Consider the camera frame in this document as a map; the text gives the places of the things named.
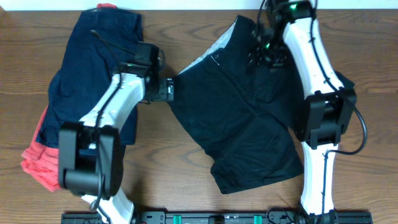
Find navy blue shorts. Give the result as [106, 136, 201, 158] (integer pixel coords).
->
[35, 7, 143, 148]

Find black shorts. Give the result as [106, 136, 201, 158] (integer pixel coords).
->
[169, 16, 304, 194]

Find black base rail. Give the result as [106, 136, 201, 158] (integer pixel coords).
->
[60, 211, 374, 224]

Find red shorts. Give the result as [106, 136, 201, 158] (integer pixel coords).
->
[21, 3, 117, 192]

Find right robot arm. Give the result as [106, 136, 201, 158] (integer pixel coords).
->
[248, 1, 356, 223]

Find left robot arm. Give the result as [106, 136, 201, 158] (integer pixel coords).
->
[58, 42, 174, 224]

